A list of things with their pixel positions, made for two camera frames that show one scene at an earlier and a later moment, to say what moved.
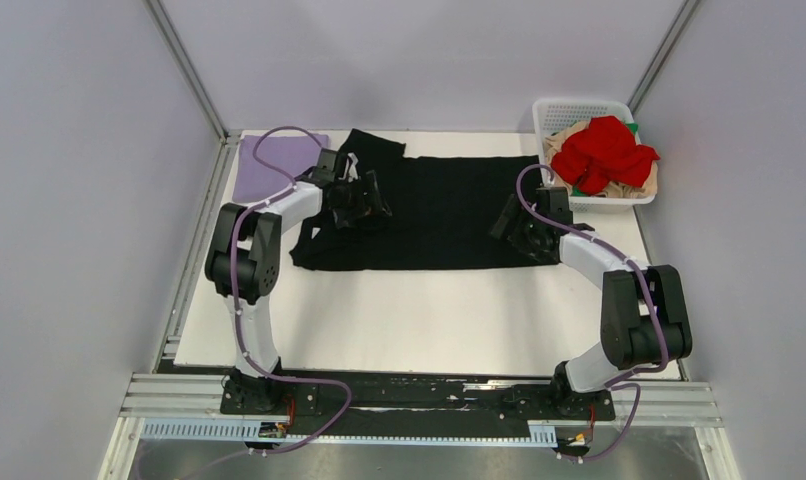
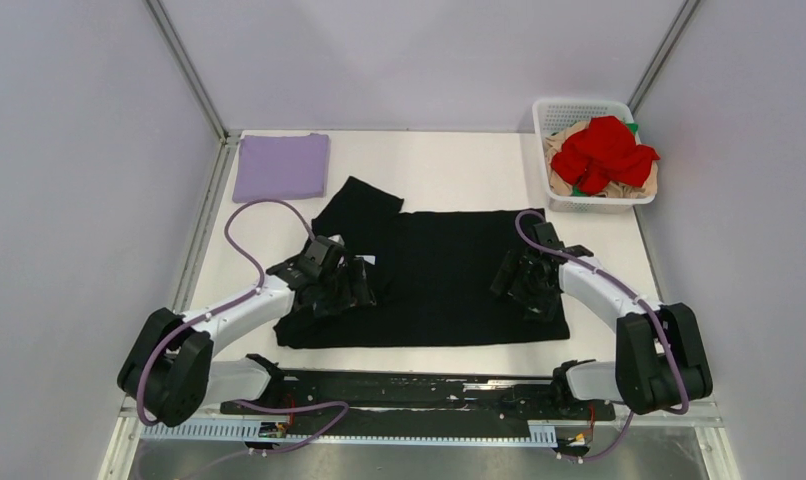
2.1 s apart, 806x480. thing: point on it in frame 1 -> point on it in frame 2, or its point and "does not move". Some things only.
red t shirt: (606, 150) does not move
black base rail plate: (409, 403) does not move
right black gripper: (526, 248) -> (541, 307)
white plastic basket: (549, 112) does not move
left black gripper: (371, 203) -> (353, 293)
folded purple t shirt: (288, 154) does not move
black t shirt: (444, 213) -> (433, 273)
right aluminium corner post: (668, 45) does not move
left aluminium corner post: (187, 66) does not move
